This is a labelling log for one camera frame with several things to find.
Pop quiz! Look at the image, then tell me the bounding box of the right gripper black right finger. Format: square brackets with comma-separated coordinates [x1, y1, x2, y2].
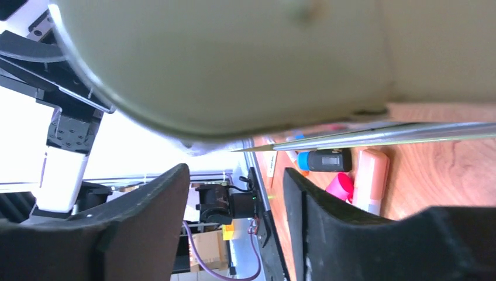
[283, 168, 495, 280]

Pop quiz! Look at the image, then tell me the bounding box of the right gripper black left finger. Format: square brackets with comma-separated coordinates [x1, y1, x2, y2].
[1, 164, 190, 280]

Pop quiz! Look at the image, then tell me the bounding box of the green drawer cabinet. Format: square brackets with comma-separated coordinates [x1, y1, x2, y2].
[48, 1, 495, 151]

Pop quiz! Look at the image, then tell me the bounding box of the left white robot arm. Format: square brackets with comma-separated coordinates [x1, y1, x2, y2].
[1, 1, 115, 222]

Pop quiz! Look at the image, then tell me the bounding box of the pink highlighter marker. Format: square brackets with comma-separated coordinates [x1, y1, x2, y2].
[326, 173, 354, 203]

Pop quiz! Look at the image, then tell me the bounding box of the cardboard box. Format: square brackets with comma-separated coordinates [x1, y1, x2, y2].
[192, 230, 229, 270]

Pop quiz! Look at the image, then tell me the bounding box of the blue capped black marker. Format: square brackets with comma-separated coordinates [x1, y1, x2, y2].
[297, 148, 353, 173]

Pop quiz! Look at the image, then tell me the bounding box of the black mounting base plate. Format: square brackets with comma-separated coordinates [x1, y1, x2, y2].
[248, 167, 290, 281]

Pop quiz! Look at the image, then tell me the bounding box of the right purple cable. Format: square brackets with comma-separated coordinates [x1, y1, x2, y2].
[182, 221, 262, 281]

